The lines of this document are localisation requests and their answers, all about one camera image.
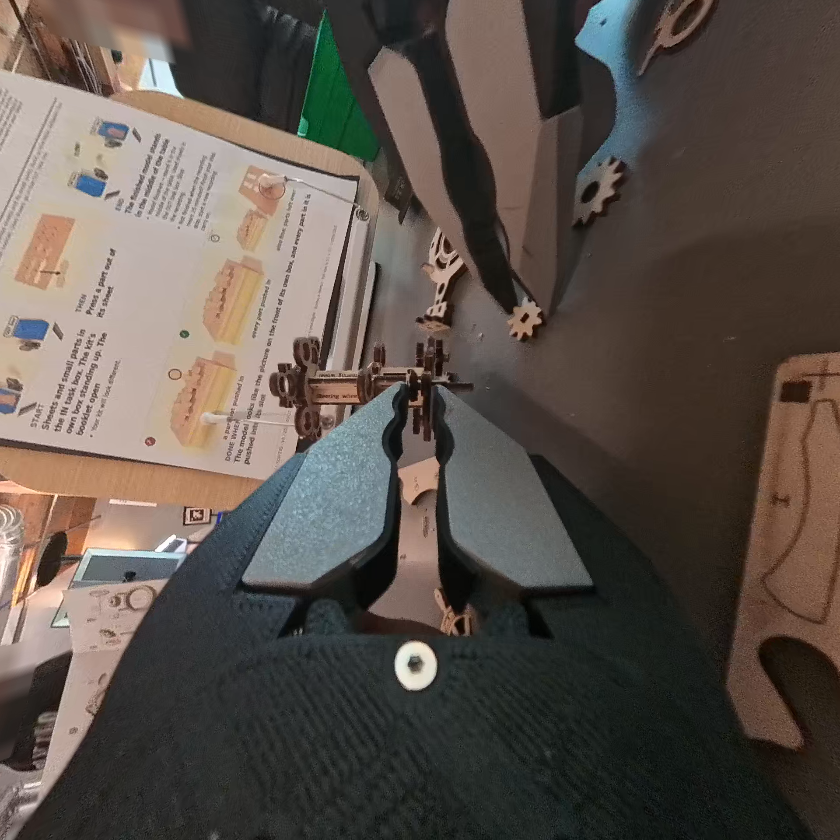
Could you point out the silver ventilation duct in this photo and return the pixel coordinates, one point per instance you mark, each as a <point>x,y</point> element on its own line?
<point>10,558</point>

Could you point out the white sheet holder bar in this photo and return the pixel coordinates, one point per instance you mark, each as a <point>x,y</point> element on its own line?
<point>351,295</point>

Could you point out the folded instruction booklet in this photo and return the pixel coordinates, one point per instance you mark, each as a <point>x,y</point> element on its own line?
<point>98,623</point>

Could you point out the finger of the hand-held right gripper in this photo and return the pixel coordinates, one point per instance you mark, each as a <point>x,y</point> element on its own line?
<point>420,144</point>
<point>499,65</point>

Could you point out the wooden gear shaft assembly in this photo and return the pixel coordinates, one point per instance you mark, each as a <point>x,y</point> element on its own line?
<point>341,394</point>

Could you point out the punched wooden part sheet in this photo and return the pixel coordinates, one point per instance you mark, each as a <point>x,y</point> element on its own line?
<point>787,525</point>

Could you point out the small wooden gear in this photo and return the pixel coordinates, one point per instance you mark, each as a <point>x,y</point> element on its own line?
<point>525,320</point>

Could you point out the instruction sheet on stand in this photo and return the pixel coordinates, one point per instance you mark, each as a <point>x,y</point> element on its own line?
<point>98,485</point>

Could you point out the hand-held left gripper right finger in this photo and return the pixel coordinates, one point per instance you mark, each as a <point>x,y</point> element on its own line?
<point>512,518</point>

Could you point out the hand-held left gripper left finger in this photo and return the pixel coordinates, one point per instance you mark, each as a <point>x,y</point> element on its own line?
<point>321,518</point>

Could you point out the green storage bin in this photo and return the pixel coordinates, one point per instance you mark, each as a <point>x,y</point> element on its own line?
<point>334,85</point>

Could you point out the grey framed screen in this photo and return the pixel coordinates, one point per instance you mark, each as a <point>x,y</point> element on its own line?
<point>124,568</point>

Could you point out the small printed marker card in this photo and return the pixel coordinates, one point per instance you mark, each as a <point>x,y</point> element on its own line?
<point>195,515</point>

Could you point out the printed instruction sheet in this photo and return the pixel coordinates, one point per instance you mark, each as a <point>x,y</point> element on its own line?
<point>164,262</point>

